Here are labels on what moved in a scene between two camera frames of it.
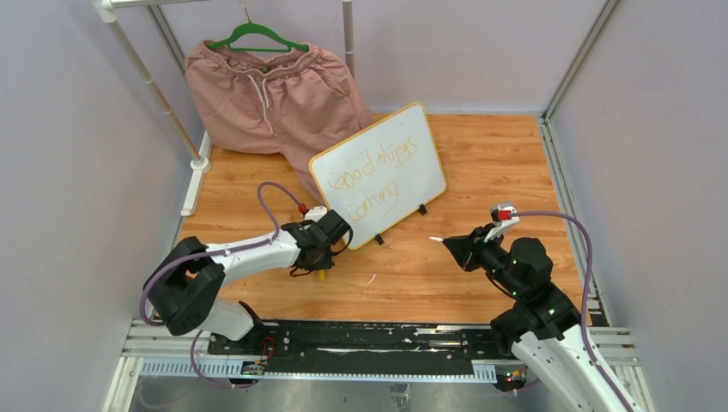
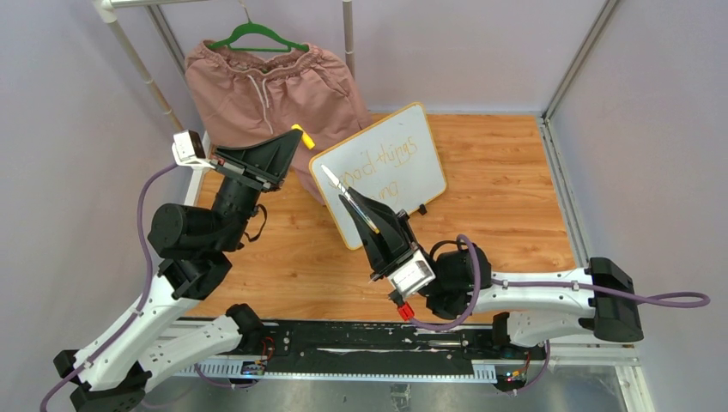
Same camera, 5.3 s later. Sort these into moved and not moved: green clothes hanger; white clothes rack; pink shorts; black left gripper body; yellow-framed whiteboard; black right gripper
Moved: black left gripper body; black right gripper
Not moved: pink shorts; yellow-framed whiteboard; green clothes hanger; white clothes rack
